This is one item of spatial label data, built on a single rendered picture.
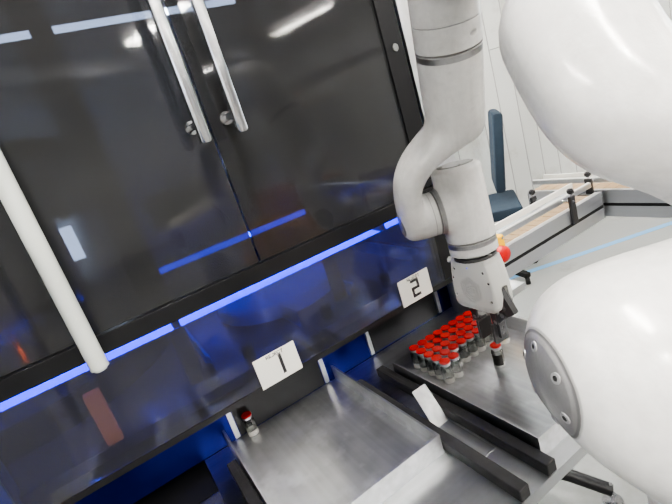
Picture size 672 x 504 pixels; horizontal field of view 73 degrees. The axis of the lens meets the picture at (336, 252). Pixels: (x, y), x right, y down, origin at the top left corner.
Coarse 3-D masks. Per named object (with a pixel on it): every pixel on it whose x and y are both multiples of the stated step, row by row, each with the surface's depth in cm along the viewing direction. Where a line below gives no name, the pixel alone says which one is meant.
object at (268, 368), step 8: (288, 344) 84; (272, 352) 82; (280, 352) 83; (288, 352) 84; (296, 352) 85; (256, 360) 81; (264, 360) 82; (272, 360) 82; (288, 360) 84; (296, 360) 85; (256, 368) 81; (264, 368) 82; (272, 368) 83; (280, 368) 83; (288, 368) 84; (296, 368) 85; (264, 376) 82; (272, 376) 83; (280, 376) 84; (264, 384) 82; (272, 384) 83
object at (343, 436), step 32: (352, 384) 91; (288, 416) 91; (320, 416) 88; (352, 416) 85; (384, 416) 82; (256, 448) 85; (288, 448) 82; (320, 448) 79; (352, 448) 77; (384, 448) 75; (416, 448) 72; (256, 480) 77; (288, 480) 74; (320, 480) 72; (352, 480) 70; (384, 480) 65
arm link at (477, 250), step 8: (488, 240) 75; (496, 240) 77; (456, 248) 77; (464, 248) 76; (472, 248) 75; (480, 248) 75; (488, 248) 76; (496, 248) 77; (456, 256) 78; (464, 256) 77; (472, 256) 76; (480, 256) 77
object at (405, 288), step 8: (416, 272) 97; (424, 272) 98; (408, 280) 96; (424, 280) 99; (400, 288) 96; (408, 288) 97; (416, 288) 98; (424, 288) 99; (408, 296) 97; (408, 304) 97
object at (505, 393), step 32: (512, 320) 95; (480, 352) 92; (512, 352) 89; (448, 384) 85; (480, 384) 82; (512, 384) 80; (480, 416) 73; (512, 416) 73; (544, 416) 71; (544, 448) 64
